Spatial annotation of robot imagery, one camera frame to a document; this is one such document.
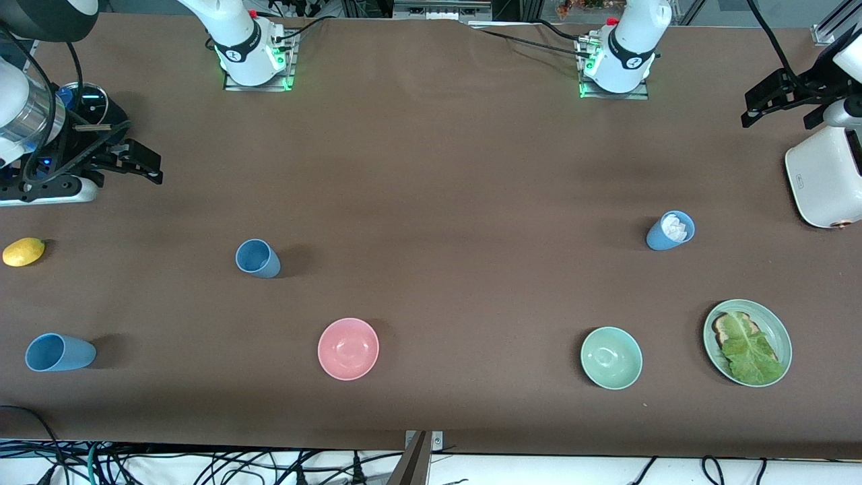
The white toaster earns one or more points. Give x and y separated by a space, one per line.
821 182

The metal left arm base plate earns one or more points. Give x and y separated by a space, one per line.
613 95

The white paper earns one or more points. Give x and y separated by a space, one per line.
675 228

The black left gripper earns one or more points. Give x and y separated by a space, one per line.
810 88

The mint green bowl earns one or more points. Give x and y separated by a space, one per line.
611 358

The grey metal frame box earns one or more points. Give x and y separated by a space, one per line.
441 10

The pink bowl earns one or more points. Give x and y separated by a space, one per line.
348 349

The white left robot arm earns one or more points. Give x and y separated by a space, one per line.
630 40

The yellow lemon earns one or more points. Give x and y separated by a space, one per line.
23 252

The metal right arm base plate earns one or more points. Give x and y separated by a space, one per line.
259 87

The silver metal bracket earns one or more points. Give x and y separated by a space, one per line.
438 441

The green lettuce leaf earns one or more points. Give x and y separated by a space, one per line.
751 353

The dark blue saucepan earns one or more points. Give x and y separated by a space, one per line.
116 114

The blue cup with paper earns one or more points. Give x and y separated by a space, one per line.
656 239

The dark camera pole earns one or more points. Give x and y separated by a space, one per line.
412 468

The mint green plate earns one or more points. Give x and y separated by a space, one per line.
778 333

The aluminium frame rail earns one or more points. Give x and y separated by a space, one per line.
832 27

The toasted bread slice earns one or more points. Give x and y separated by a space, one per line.
722 330

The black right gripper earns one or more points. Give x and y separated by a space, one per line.
79 145

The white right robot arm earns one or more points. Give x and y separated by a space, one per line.
239 40

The glass lid with blue knob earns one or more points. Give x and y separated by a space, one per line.
94 104

